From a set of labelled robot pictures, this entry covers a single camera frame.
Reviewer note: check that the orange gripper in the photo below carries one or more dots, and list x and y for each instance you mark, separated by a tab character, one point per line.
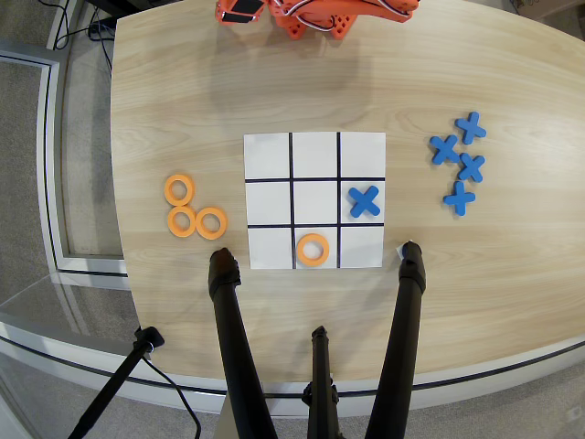
227	14

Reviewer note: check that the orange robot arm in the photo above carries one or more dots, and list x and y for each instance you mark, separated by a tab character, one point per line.
338	13

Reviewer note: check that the white tic-tac-toe paper board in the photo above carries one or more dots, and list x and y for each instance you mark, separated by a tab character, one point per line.
315	201

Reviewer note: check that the blue foam cross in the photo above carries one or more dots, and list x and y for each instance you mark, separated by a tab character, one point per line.
471	128
471	167
364	201
459	197
444	149

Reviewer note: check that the small white paper tag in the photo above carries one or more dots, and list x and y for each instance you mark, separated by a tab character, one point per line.
398	249

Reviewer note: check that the thick black tripod leg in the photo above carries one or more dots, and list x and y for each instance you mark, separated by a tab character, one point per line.
233	329
402	329

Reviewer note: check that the slim black stand pole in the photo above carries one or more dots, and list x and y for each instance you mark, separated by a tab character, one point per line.
116	377

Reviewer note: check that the grey metal floor frame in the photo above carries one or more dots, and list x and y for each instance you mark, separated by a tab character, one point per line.
52	183

